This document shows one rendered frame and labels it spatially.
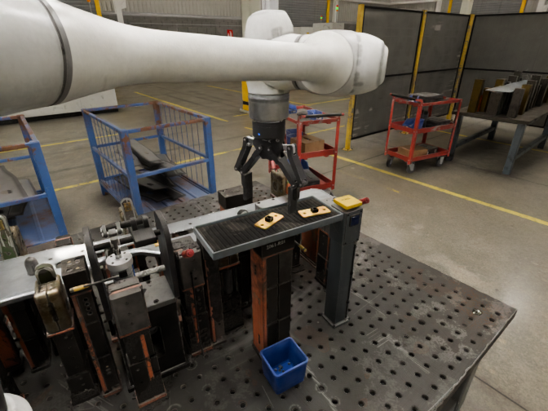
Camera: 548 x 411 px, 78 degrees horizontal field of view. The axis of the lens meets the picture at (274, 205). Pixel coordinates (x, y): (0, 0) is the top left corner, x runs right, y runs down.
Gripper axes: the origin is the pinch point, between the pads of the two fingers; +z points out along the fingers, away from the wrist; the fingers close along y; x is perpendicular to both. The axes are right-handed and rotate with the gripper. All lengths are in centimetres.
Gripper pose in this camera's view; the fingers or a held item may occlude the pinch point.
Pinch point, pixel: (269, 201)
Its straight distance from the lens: 84.7
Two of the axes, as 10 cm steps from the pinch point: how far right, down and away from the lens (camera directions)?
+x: -5.7, 3.6, -7.4
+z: 0.0, 9.0, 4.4
